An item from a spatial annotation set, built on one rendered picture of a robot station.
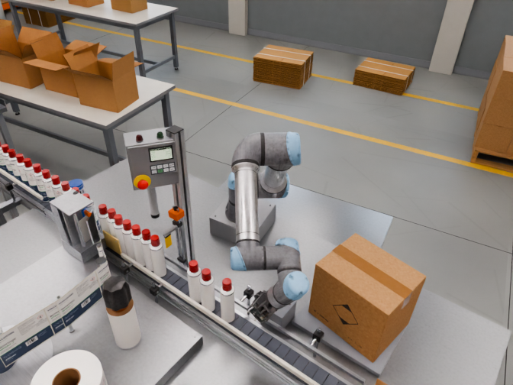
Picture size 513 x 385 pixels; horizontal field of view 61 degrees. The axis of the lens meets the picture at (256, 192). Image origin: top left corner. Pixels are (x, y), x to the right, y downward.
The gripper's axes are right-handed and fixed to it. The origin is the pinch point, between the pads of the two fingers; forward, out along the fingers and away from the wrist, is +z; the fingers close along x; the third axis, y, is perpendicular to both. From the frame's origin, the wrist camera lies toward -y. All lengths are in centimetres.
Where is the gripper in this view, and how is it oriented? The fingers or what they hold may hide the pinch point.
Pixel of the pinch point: (256, 308)
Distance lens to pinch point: 161.7
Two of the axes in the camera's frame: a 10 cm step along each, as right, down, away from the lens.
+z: -4.0, 4.7, 7.9
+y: -5.9, 5.3, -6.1
